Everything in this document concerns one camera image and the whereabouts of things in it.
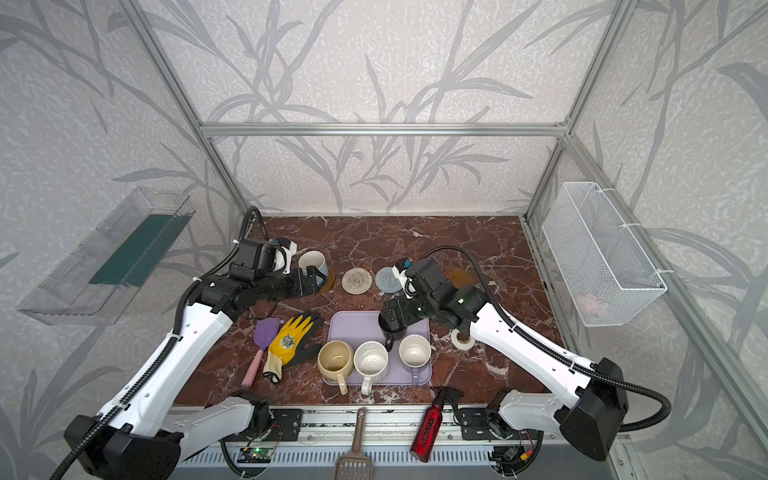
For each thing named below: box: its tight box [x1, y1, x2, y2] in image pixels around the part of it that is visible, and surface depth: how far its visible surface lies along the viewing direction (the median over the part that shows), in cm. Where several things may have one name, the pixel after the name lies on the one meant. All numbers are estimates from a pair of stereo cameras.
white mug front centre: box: [354, 340, 389, 396], surface depth 79 cm
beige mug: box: [317, 340, 354, 396], surface depth 78 cm
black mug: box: [378, 314, 407, 352], surface depth 83 cm
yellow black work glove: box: [263, 310, 324, 385], surface depth 88 cm
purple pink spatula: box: [241, 317, 281, 388], surface depth 88 cm
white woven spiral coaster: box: [341, 267, 373, 295], surface depth 104 cm
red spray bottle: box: [410, 386, 464, 462], surface depth 73 cm
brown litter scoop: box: [334, 407, 374, 480], surface depth 70 cm
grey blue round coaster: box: [375, 266, 403, 294], surface depth 103 cm
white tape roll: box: [451, 328, 475, 350], surface depth 88 cm
